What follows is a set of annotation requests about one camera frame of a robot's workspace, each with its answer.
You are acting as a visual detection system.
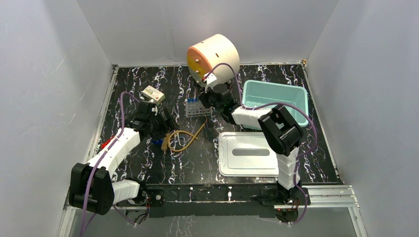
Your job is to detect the small cream cardboard box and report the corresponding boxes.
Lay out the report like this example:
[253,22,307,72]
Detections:
[142,85,166,105]

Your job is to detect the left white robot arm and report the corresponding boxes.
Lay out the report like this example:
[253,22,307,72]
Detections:
[69,101,179,215]

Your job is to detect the clear graduated cylinder blue base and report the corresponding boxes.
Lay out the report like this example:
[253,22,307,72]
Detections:
[151,138,164,146]

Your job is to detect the white bin lid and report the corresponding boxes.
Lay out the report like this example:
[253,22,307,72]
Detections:
[218,132,284,177]

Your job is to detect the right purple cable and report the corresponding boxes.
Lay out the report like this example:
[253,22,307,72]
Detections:
[203,63,318,225]

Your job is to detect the tan rubber tubing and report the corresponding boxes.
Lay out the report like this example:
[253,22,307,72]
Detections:
[168,122,207,153]

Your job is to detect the metal crucible tongs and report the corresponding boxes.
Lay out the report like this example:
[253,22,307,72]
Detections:
[172,130,186,147]

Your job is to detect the clear test tube rack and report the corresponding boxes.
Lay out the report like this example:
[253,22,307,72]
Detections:
[185,100,212,118]

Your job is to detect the light blue plastic bin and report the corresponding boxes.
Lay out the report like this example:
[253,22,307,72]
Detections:
[242,80,309,115]

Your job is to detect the round cream drawer cabinet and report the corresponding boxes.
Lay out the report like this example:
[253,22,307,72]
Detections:
[186,34,240,87]

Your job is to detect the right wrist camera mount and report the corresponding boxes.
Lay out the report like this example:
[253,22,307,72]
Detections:
[204,73,217,93]

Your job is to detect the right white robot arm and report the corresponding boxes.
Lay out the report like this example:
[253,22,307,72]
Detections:
[198,84,303,204]

